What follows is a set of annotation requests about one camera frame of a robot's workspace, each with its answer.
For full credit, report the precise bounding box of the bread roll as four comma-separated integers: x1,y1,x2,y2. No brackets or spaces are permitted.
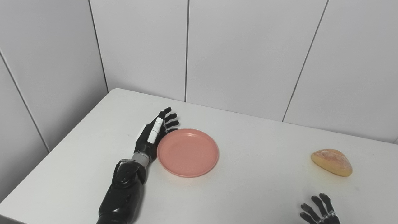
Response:
311,149,353,177

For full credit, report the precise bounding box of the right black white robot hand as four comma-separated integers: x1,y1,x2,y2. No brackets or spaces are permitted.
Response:
300,193,342,224

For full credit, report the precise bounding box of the pink round plate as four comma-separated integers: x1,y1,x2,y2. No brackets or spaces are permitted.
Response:
157,128,220,178

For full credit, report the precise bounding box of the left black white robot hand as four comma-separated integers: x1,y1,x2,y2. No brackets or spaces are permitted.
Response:
134,107,180,162

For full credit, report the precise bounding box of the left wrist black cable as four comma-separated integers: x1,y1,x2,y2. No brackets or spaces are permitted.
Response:
113,159,132,176

